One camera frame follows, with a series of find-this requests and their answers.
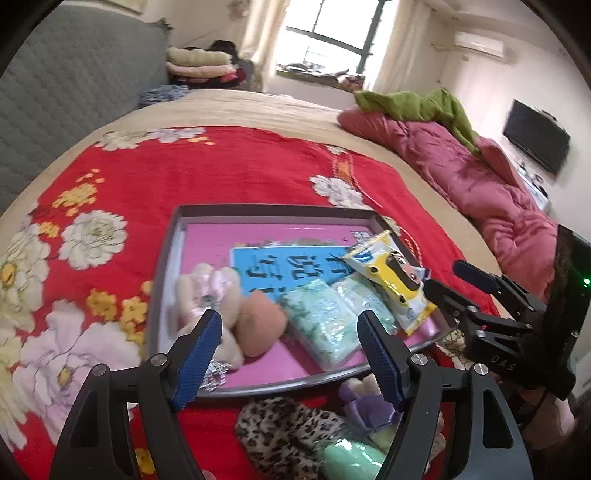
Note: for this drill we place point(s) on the black bag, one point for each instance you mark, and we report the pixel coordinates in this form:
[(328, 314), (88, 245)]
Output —
[(224, 48)]

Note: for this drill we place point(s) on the beige plush bunny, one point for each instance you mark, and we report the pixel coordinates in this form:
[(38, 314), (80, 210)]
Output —
[(226, 286)]

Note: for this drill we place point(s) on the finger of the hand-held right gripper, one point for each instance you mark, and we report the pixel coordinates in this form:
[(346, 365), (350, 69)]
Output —
[(455, 307), (475, 276)]

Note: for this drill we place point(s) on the small green tissue pack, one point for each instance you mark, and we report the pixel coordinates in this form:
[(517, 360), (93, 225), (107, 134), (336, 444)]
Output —
[(360, 295)]

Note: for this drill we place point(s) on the pink quilt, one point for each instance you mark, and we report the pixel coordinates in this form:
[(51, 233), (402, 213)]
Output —
[(461, 175)]

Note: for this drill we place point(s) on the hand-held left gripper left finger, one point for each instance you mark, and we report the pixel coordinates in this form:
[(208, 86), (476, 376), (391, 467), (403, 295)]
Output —
[(198, 360)]

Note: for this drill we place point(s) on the clothes on window sill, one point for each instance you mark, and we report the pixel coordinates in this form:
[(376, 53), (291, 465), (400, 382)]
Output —
[(323, 74)]

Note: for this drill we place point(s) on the dark patterned clothing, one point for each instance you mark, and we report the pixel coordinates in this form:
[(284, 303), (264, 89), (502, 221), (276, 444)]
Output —
[(582, 429)]

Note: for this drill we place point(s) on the mint green sponge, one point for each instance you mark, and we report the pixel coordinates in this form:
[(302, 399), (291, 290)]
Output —
[(351, 459)]

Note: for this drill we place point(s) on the person's right hand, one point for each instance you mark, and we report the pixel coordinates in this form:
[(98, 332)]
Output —
[(554, 417)]

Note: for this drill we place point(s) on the white air conditioner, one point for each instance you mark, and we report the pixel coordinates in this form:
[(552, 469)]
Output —
[(480, 45)]

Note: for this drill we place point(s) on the large green tissue pack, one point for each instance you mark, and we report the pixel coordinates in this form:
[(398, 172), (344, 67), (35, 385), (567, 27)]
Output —
[(318, 325)]

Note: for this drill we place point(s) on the grey quilted headboard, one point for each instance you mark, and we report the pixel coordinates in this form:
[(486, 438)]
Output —
[(78, 78)]

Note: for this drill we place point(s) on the pale yellow sponge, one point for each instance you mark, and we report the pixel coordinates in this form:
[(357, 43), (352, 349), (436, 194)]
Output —
[(383, 438)]

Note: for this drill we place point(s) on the green blanket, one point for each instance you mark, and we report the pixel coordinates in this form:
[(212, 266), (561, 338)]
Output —
[(415, 106)]

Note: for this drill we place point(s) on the blue crumpled cloth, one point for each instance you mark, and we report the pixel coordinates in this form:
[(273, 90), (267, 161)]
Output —
[(161, 94)]

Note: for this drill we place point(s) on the pink folded blanket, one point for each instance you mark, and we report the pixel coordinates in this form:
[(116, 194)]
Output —
[(198, 71)]

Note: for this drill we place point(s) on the peach makeup sponge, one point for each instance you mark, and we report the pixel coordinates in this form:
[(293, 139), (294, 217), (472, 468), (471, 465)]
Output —
[(261, 327)]

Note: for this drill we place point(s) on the red floral blanket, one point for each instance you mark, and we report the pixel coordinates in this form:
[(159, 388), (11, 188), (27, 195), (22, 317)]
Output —
[(184, 161)]

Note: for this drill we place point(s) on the black flat television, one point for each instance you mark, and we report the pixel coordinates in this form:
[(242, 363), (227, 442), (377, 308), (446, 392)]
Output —
[(535, 136)]

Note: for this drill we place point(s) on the grey cardboard box tray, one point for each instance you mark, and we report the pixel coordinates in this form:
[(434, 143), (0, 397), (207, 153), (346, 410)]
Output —
[(161, 277)]

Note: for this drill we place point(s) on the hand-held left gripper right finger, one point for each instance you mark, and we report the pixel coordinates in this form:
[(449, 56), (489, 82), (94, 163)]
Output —
[(378, 360)]

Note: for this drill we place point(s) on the cream curtain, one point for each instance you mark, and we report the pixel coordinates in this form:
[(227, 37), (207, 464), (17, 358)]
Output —
[(404, 46), (268, 41)]

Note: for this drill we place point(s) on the white television cabinet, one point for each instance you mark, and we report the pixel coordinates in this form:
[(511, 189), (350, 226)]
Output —
[(535, 189)]

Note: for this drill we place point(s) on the pink picture book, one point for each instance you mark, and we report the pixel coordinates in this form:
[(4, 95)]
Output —
[(286, 362)]

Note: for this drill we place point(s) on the purple dress plush doll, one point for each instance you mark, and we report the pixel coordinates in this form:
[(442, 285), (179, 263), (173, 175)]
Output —
[(364, 406)]

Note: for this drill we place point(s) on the leopard print cloth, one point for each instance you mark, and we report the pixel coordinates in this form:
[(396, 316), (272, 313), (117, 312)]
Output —
[(277, 429)]

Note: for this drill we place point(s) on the yellow cartoon snack packet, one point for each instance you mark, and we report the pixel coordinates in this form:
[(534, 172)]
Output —
[(392, 277)]

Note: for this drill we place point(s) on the beige bed sheet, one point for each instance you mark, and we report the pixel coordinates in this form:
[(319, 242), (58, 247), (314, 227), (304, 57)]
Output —
[(258, 108)]

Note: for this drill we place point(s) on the dark framed window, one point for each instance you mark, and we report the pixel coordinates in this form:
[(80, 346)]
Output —
[(341, 32)]

